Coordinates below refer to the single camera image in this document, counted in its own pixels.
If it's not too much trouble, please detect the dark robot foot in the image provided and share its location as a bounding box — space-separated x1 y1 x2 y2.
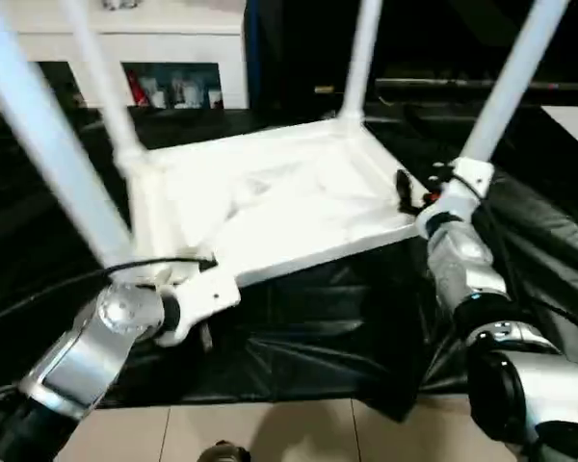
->
197 440 250 462

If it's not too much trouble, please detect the white plastic table top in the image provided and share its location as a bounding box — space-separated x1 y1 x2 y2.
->
115 117 433 290

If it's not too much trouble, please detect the black table mat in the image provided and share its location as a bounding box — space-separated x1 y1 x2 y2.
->
0 103 578 424

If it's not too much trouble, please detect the white glass-door cabinet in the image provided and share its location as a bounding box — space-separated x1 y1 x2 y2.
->
0 0 250 112

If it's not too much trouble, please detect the red bottle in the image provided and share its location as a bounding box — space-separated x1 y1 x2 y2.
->
127 71 144 105

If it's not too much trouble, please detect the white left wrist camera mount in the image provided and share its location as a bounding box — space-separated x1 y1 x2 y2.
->
153 269 243 348

